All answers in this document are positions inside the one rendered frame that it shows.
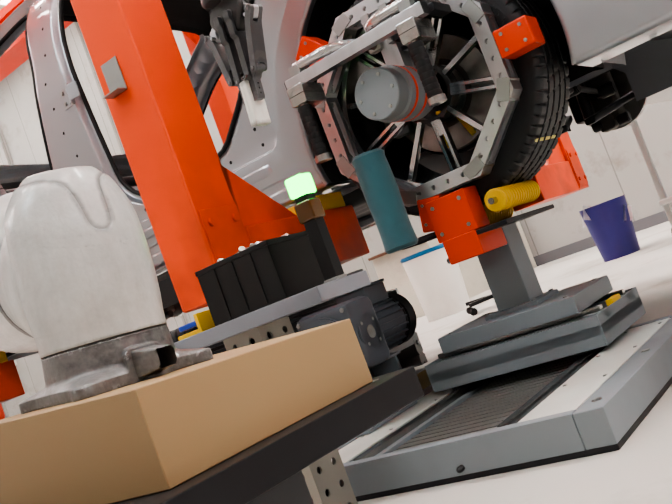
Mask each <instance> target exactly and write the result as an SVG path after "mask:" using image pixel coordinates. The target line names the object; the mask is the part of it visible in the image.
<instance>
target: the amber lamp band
mask: <svg viewBox="0 0 672 504"><path fill-rule="evenodd" d="M294 209H295V212H296V214H297V217H298V220H299V222H300V224H305V223H307V222H309V221H311V220H313V219H316V218H321V217H324V216H325V215H326V214H325V211H324V208H323V206H322V203H321V200H320V198H319V197H315V198H309V199H306V200H304V201H302V202H300V203H298V204H296V205H294Z"/></svg>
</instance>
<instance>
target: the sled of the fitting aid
mask: <svg viewBox="0 0 672 504"><path fill-rule="evenodd" d="M645 313H646V311H645V308H644V306H643V303H642V301H641V298H640V296H639V293H638V291H637V288H636V287H633V288H630V289H626V290H624V289H621V290H618V291H614V292H611V293H608V294H606V295H605V296H603V297H602V298H600V299H599V300H598V301H596V302H595V303H593V304H592V305H590V306H589V307H587V308H586V309H584V310H583V311H581V312H580V313H578V314H575V315H572V316H569V317H565V318H562V319H559V320H555V321H552V322H549V323H546V324H542V325H539V326H536V327H532V328H529V329H526V330H522V331H519V332H516V333H512V334H509V335H506V336H503V337H499V338H496V339H493V340H489V341H486V342H483V343H479V344H476V345H473V346H469V347H466V348H463V349H460V350H456V351H453V352H450V353H446V354H443V352H442V353H440V354H438V357H439V358H438V359H436V360H435V361H433V362H431V363H429V364H428V365H426V366H424V367H425V370H426V372H427V375H428V377H429V380H430V383H431V385H432V388H433V391H434V393H435V392H439V391H443V390H446V389H450V388H452V389H457V388H461V387H464V386H468V385H472V384H473V383H475V382H476V381H479V380H483V379H487V378H490V377H494V376H498V375H501V374H505V373H509V372H512V371H516V370H519V369H523V368H527V367H530V366H534V365H538V364H541V363H545V362H549V361H552V360H556V359H560V358H563V357H567V356H571V355H574V356H578V355H582V354H586V353H589V352H593V351H597V350H599V349H600V348H601V347H604V346H607V345H609V344H610V343H611V342H613V341H614V340H615V339H616V338H617V337H618V336H620V335H621V334H622V333H623V332H624V331H625V330H627V329H628V328H629V327H630V326H631V325H632V324H634V323H635V322H636V321H637V320H638V319H639V318H640V317H642V316H643V315H644V314H645Z"/></svg>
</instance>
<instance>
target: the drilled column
mask: <svg viewBox="0 0 672 504"><path fill-rule="evenodd" d="M282 327H283V328H284V331H283V329H282ZM293 333H295V332H294V330H293V327H292V324H291V322H290V319H289V316H286V317H283V318H281V319H278V320H275V321H272V322H270V323H267V324H264V325H261V326H259V327H256V328H253V329H251V330H248V331H246V332H243V333H240V334H238V335H235V336H232V337H230V338H227V339H225V340H223V342H224V345H225V348H226V351H229V350H233V349H235V347H234V345H236V346H237V348H241V347H244V346H248V345H252V344H256V343H259V342H263V341H267V340H271V339H274V338H278V337H282V336H286V335H289V334H293ZM331 458H332V462H331ZM302 473H303V476H304V478H305V481H306V484H307V487H308V489H309V492H310V495H311V498H312V500H313V503H314V504H358V503H357V500H356V497H355V495H354V492H353V489H352V487H351V484H350V481H349V478H348V476H347V473H346V470H345V468H344V465H343V462H342V460H341V457H340V454H339V451H338V449H335V450H334V451H332V452H331V453H329V454H327V455H326V456H324V457H322V458H321V459H319V460H317V461H316V462H314V463H313V464H311V465H309V466H308V467H306V468H304V469H303V470H302ZM339 481H340V484H339Z"/></svg>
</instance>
